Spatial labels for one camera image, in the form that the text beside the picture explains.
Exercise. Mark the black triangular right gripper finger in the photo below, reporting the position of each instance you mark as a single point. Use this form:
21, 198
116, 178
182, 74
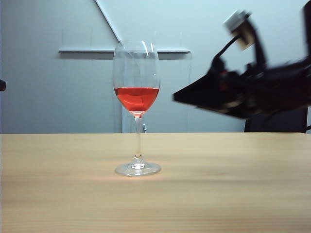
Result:
226, 109
199, 92

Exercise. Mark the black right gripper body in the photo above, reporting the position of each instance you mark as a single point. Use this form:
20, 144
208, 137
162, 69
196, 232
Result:
243, 82

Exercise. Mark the red liquid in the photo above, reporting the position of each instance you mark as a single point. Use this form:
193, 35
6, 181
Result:
136, 97

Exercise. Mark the clear stemmed wine glass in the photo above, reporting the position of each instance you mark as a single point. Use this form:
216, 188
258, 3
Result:
136, 72

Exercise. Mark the black office chair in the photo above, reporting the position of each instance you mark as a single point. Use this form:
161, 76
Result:
279, 123

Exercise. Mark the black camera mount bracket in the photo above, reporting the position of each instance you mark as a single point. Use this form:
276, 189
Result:
258, 46

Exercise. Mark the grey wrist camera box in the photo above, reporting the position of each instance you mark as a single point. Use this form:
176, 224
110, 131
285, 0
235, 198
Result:
239, 29

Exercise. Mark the white diagonal wall rail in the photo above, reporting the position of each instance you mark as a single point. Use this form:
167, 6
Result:
108, 20

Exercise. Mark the white horizontal wall rail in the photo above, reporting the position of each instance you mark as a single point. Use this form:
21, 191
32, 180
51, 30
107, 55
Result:
85, 50

